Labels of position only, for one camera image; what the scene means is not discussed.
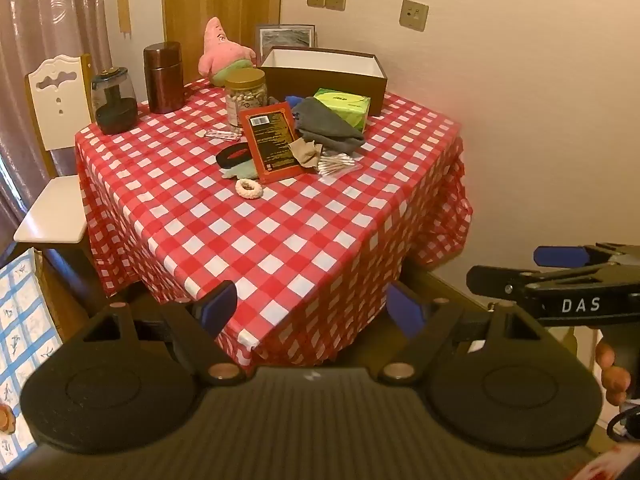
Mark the beige sock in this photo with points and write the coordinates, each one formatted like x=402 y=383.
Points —
x=306 y=152

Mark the pill blister pack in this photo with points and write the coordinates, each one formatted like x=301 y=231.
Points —
x=222 y=134

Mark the green tissue pack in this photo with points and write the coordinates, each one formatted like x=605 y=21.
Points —
x=345 y=105

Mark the beige wall switch plate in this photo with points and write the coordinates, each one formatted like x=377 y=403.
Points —
x=123 y=10

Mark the person's right hand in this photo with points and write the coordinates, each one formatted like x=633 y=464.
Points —
x=614 y=382

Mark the green fluffy towel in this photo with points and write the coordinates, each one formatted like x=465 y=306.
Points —
x=242 y=171

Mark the dark grey cloth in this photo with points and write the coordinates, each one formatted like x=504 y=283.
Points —
x=325 y=125

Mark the blue checked white cloth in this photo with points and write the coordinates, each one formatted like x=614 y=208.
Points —
x=25 y=330

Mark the glass jar with black insert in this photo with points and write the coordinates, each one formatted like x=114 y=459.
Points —
x=115 y=110

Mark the brown metal canister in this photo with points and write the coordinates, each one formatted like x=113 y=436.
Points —
x=164 y=80

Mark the red patterned white cloth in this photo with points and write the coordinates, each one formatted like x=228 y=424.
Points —
x=605 y=467

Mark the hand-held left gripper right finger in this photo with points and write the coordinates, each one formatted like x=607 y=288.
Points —
x=405 y=310

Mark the pink starfish plush toy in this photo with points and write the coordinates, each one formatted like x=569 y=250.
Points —
x=220 y=55

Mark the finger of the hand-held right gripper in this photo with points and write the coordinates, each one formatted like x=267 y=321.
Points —
x=500 y=282
x=560 y=256

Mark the red checkered tablecloth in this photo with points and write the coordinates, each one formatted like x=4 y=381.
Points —
x=280 y=240

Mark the white wooden chair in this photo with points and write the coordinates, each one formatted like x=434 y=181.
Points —
x=55 y=110

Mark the gold wall data socket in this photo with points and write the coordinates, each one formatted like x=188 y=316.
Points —
x=414 y=15

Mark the brown cardboard box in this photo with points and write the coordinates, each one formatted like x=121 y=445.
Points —
x=325 y=85

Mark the framed grey picture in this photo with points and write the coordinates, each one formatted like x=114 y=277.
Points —
x=285 y=37

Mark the nut jar with gold lid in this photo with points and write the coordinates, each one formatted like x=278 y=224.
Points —
x=245 y=95

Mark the white scrunchie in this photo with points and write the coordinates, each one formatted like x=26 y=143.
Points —
x=240 y=189

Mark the red flat packet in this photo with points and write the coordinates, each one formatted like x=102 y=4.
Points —
x=272 y=142

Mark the bag of cotton swabs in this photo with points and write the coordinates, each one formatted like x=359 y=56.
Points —
x=337 y=165

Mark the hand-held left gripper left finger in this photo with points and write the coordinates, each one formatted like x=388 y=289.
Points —
x=220 y=304

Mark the black round pad red centre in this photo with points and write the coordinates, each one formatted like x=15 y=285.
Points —
x=231 y=156

